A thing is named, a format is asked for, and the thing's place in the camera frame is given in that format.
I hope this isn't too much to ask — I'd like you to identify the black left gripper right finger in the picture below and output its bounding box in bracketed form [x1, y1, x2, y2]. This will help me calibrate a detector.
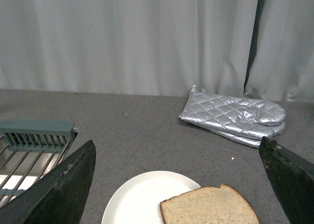
[259, 137, 314, 224]

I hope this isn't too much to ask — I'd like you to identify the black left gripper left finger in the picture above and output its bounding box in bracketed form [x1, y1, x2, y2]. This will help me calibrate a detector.
[0, 140, 96, 224]

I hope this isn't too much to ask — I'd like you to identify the slice of brown bread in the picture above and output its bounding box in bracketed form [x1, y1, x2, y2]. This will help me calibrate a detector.
[159, 184, 260, 224]

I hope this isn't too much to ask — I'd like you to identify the green dish drying rack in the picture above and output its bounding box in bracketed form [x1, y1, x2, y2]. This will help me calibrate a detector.
[0, 119, 78, 206]

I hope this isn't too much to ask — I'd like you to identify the silver quilted oven mitt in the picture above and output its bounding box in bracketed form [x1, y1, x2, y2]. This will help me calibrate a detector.
[179, 86, 286, 148]

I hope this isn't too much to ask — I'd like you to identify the white round plate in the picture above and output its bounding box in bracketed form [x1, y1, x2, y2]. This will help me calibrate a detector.
[102, 171, 201, 224]

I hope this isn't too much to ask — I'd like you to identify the right grey curtain panel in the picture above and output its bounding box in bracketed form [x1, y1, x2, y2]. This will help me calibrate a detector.
[244, 0, 314, 102]

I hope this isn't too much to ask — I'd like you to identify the grey curtain panel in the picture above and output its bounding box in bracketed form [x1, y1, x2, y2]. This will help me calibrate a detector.
[244, 0, 314, 102]
[0, 0, 258, 96]

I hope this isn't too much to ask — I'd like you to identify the left grey curtain panel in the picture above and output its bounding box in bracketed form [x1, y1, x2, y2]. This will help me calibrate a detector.
[0, 0, 258, 96]

